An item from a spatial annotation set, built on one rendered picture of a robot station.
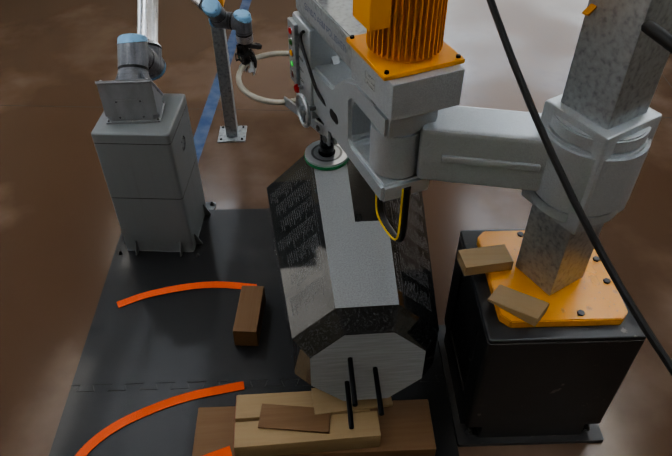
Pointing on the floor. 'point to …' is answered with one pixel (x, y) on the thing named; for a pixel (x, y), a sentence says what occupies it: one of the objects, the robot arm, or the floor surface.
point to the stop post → (225, 81)
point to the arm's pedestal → (154, 179)
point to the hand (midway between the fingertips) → (250, 71)
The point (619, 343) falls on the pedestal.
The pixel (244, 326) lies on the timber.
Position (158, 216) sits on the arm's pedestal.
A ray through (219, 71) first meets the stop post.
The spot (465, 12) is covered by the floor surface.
